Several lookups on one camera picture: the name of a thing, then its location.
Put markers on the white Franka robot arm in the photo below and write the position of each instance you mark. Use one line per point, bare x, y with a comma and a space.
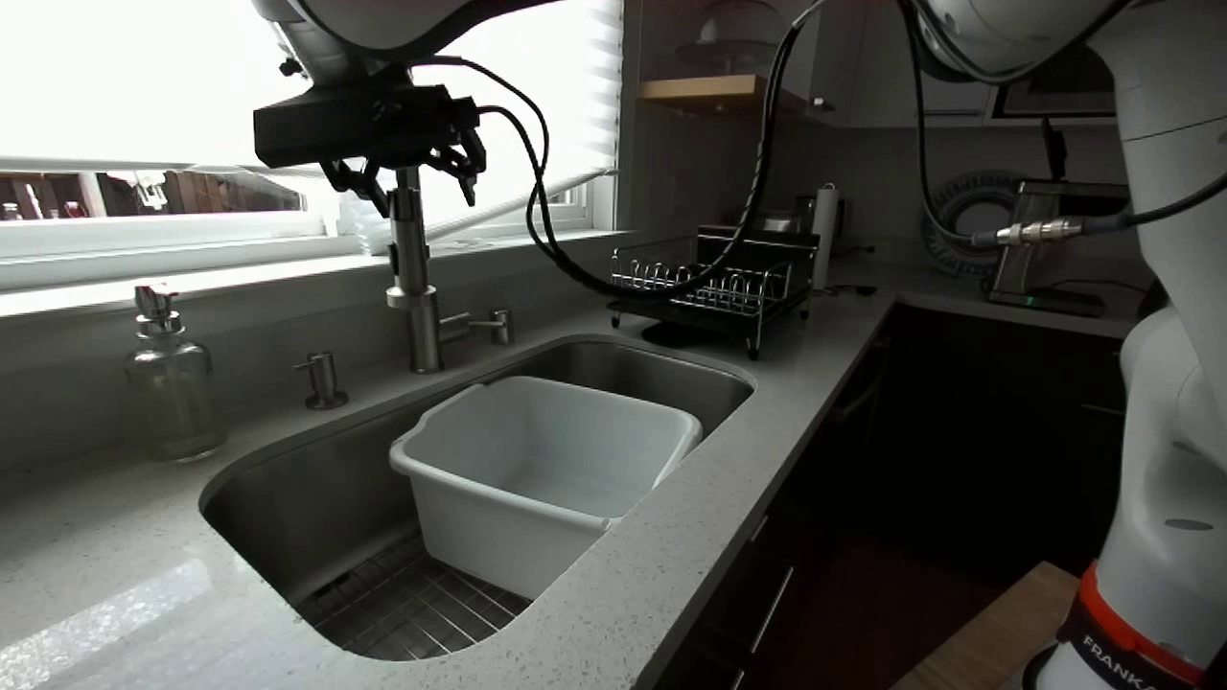
1176, 386

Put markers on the tall chrome faucet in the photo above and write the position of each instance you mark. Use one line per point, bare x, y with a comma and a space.
411, 268

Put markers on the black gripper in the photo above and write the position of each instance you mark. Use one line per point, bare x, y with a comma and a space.
365, 120

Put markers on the round grey fan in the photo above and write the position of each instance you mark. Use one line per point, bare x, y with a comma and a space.
961, 220

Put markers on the white plastic wash tub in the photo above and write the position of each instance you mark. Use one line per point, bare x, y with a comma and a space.
539, 471

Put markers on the stainless steel sink basin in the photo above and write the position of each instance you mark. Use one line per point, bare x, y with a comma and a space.
319, 498

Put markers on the wooden wall shelf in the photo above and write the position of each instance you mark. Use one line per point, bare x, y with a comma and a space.
701, 84

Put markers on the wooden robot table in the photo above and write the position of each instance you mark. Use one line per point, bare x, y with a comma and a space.
989, 632

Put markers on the white upright roll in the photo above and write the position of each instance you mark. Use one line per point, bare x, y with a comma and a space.
824, 234

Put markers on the small chrome counter fixture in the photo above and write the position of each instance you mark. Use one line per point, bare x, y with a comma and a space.
323, 381

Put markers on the glass soap dispenser bottle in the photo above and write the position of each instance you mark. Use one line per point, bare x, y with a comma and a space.
172, 387

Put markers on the black dish rack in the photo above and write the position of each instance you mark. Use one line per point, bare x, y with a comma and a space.
722, 286

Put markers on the metal stand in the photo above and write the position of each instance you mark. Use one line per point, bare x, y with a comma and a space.
1029, 261

